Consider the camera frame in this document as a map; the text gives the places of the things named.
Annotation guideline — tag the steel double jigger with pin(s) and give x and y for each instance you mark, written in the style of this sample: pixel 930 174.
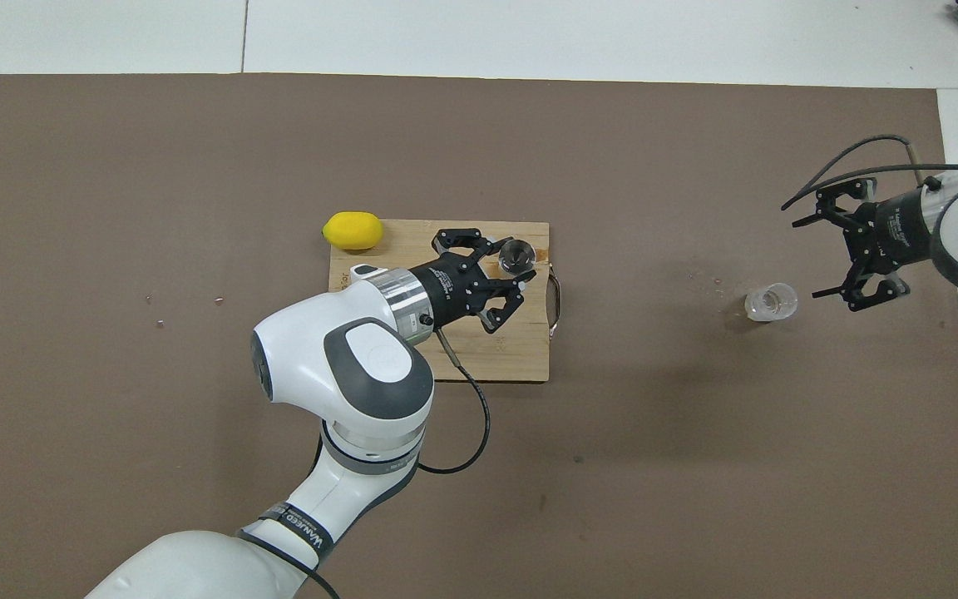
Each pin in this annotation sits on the steel double jigger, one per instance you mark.
pixel 518 255

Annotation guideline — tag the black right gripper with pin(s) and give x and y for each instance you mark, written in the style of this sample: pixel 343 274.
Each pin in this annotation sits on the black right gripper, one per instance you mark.
pixel 891 233

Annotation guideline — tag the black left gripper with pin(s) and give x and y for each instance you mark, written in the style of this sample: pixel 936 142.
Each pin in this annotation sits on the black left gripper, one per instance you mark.
pixel 454 287

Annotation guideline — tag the small clear glass cup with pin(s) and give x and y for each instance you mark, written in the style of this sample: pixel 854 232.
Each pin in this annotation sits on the small clear glass cup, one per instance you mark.
pixel 772 302

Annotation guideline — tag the brown table mat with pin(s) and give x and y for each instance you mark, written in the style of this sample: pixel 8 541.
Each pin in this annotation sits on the brown table mat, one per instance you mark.
pixel 113 166

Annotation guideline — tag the yellow lemon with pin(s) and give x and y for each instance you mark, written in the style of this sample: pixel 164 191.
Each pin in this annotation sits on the yellow lemon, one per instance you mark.
pixel 353 230

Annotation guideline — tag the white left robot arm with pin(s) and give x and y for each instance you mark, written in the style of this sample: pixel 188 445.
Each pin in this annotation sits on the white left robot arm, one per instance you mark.
pixel 338 374

